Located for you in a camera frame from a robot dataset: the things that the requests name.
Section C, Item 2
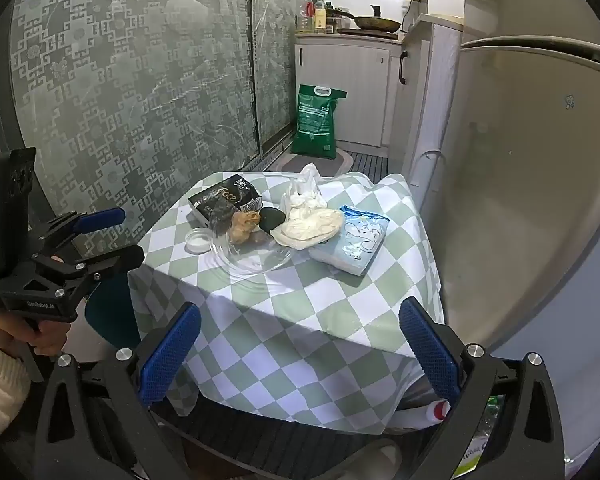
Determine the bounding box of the frying pan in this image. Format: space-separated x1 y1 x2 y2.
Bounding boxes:
325 7 402 32

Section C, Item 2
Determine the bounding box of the white plastic bag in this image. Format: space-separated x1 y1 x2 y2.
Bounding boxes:
279 162 329 221

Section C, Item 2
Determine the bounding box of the beige slipper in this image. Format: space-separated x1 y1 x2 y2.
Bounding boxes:
339 439 407 480

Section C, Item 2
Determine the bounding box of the person's left hand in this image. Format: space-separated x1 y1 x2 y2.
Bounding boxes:
0 310 71 361

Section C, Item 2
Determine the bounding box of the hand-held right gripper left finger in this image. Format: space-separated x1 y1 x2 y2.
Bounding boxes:
32 301 202 480

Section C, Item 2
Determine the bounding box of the patterned frosted glass door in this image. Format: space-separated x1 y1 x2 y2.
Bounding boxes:
250 0 312 158
5 0 262 281

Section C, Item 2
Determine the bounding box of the grey striped floor mat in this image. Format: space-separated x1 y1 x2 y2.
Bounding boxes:
354 152 389 174

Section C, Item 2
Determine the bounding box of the blue tissue packet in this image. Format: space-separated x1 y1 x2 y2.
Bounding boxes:
309 205 392 276

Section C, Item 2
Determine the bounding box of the grey oval floor mat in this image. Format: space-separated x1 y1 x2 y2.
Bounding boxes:
267 150 362 179

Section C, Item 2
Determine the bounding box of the white kitchen cabinet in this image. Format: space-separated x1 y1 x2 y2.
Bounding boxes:
294 32 405 150
387 14 465 183

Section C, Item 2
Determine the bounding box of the cream wrapper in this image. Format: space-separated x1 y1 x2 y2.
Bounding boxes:
270 207 345 250

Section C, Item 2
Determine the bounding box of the beige refrigerator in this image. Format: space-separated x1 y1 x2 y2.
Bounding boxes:
415 0 600 461

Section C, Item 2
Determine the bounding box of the black cardboard box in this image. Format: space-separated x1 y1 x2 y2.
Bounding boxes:
187 174 261 228

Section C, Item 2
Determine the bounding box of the brown food scrap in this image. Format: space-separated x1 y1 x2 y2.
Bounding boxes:
228 210 261 246

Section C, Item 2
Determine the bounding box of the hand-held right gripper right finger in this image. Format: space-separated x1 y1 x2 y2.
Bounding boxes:
399 297 566 480

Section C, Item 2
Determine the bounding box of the dark green round object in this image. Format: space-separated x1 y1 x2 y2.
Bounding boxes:
257 206 287 234

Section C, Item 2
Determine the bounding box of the green rice bag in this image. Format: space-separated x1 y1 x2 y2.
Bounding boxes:
291 84 347 159

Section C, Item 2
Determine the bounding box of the blue chair seat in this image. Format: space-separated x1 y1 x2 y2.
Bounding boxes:
84 275 142 352

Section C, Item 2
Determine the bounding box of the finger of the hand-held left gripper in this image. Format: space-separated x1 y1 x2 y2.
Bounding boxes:
32 244 146 311
29 207 127 252

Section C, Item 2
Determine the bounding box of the green white checkered tablecloth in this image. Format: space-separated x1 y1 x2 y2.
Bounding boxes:
127 171 446 436

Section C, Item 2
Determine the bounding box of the clear plastic trash bag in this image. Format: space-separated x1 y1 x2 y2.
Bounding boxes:
450 394 512 480

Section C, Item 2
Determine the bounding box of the white bottle with red cap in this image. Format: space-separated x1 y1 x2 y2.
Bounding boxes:
394 400 452 432

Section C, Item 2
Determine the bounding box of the clear bottle with red label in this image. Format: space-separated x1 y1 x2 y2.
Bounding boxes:
298 0 315 34

